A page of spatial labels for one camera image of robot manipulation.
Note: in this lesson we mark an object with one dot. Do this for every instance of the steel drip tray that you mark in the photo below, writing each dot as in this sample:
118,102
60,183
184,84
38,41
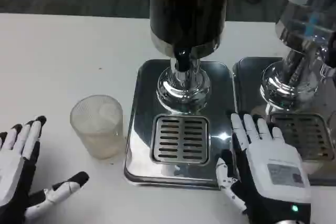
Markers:
312,129
181,140

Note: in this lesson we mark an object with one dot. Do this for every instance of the clear drink dispenser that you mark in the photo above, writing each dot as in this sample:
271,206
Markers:
299,51

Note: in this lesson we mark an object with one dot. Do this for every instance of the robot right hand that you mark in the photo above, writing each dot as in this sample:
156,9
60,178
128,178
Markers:
270,166

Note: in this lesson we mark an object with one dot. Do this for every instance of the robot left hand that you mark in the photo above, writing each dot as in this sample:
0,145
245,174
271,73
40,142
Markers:
15,166

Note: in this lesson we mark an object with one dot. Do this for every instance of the dark drink dispenser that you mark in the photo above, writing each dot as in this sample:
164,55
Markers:
185,24

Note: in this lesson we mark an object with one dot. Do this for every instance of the clear ribbed glass cup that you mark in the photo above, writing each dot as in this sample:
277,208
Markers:
98,129

